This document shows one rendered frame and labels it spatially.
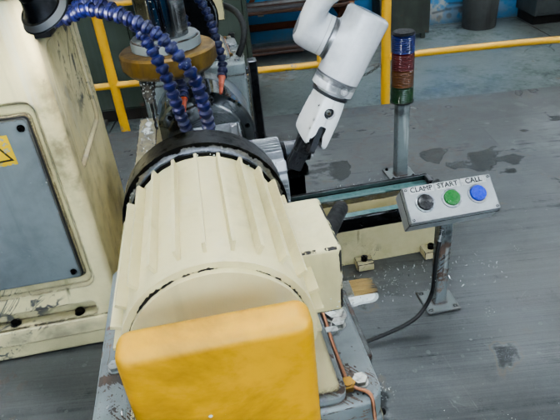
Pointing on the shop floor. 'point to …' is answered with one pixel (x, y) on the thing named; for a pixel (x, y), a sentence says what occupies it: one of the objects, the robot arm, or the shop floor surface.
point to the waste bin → (479, 14)
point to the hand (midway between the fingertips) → (296, 159)
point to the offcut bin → (407, 14)
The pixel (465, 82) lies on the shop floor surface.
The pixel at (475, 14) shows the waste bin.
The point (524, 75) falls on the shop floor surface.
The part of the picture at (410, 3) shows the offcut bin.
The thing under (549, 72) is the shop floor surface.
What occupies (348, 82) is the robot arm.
